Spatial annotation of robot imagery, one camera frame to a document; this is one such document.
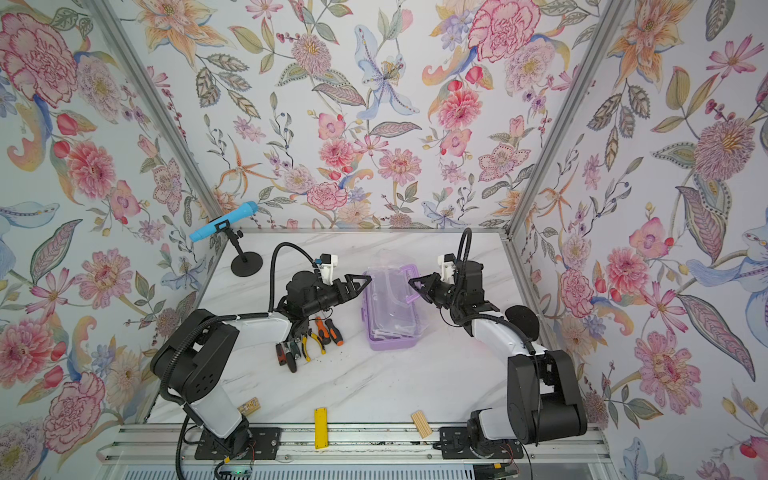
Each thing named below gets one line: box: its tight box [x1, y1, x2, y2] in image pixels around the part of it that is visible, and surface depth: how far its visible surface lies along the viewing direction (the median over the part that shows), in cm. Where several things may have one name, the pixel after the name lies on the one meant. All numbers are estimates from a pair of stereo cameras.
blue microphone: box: [189, 201, 259, 242], surface depth 95 cm
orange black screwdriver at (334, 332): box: [325, 318, 345, 347], surface depth 93 cm
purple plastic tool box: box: [361, 248, 428, 351], surface depth 86 cm
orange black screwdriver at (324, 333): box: [315, 316, 331, 345], surface depth 92 cm
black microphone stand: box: [214, 219, 264, 277], surface depth 112 cm
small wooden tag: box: [237, 397, 261, 416], surface depth 81 cm
